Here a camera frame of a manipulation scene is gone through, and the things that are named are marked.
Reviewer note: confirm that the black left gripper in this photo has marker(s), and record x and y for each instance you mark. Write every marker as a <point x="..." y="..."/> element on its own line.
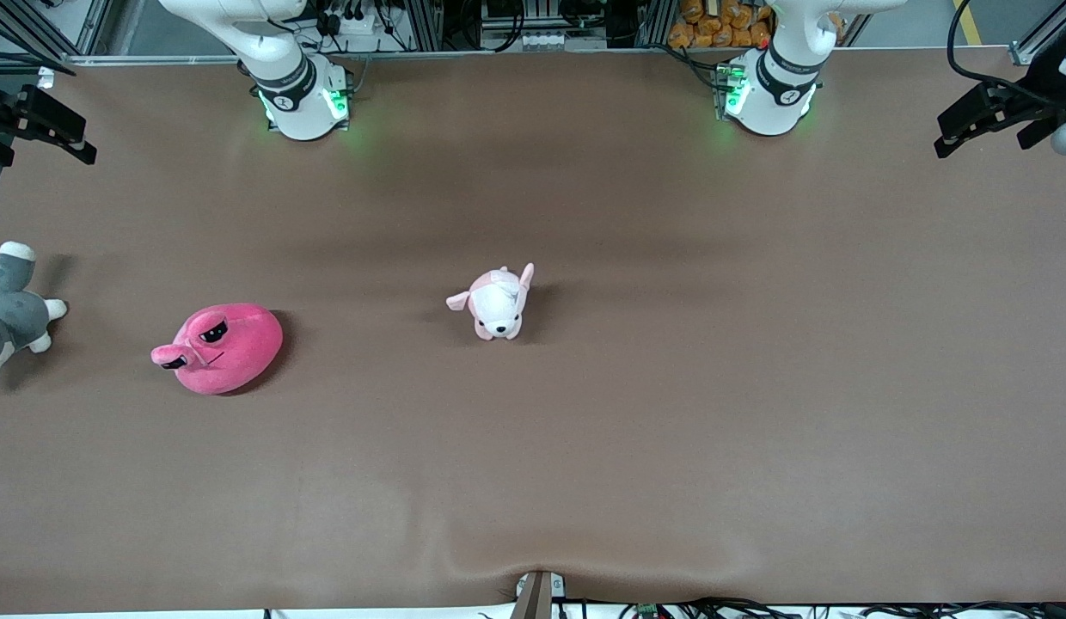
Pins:
<point x="1037" y="96"/>

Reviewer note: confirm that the round hot pink plush toy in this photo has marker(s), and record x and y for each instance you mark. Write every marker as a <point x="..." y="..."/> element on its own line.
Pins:
<point x="232" y="352"/>

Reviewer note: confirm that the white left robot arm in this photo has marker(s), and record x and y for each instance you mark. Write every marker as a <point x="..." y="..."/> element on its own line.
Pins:
<point x="778" y="94"/>

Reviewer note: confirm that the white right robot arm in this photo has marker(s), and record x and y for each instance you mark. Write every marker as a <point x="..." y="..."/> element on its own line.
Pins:
<point x="297" y="103"/>

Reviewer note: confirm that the grey white plush husky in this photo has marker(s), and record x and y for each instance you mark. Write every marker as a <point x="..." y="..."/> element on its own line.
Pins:
<point x="13" y="318"/>

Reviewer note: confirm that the pile of orange toys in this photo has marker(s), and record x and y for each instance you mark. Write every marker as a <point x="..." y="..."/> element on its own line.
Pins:
<point x="722" y="26"/>

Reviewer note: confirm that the white power strip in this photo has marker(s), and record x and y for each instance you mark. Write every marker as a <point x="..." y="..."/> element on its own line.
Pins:
<point x="352" y="24"/>

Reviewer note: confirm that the white connector strip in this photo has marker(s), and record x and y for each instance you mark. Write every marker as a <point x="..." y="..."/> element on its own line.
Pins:
<point x="563" y="40"/>

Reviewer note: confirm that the pale pink white plush dog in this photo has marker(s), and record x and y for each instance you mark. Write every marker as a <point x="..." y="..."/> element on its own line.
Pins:
<point x="497" y="305"/>

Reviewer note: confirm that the brown table cloth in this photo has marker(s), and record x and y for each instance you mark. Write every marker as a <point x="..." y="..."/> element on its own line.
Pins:
<point x="533" y="447"/>

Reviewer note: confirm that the small green circuit board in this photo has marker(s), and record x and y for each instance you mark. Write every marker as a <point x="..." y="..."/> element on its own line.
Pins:
<point x="646" y="611"/>

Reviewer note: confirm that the small white corner bracket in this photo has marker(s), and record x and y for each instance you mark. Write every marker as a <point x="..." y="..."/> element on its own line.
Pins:
<point x="46" y="76"/>

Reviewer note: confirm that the aluminium frame profile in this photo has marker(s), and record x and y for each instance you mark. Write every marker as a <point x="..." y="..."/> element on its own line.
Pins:
<point x="658" y="21"/>
<point x="425" y="26"/>
<point x="1036" y="39"/>
<point x="94" y="26"/>

